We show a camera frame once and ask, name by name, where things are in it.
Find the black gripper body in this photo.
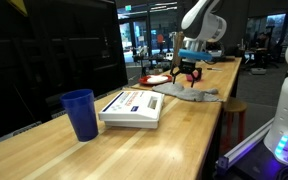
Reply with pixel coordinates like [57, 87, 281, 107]
[175, 59, 203, 74]

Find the red round plate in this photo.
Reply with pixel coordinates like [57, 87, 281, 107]
[138, 74, 173, 86]

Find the pink plastic bowl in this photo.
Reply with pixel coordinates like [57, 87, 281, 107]
[185, 71, 203, 82]

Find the blue plastic cup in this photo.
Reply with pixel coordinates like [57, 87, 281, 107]
[59, 88, 100, 143]

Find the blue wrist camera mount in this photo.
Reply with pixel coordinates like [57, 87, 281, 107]
[178, 48, 213, 62]

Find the large black screen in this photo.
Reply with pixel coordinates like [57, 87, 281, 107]
[0, 0, 129, 144]

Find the wooden round stool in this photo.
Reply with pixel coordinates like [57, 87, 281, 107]
[222, 97, 248, 151]

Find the aluminium rail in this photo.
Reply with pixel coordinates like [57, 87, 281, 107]
[217, 118, 275, 176]

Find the grey knitted cloth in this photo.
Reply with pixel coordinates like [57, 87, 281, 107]
[151, 82, 222, 103]

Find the white flat plastic case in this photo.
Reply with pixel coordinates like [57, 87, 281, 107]
[98, 90, 165, 130]

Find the large brown cardboard sheet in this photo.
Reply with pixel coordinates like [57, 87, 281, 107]
[172, 31, 185, 68]

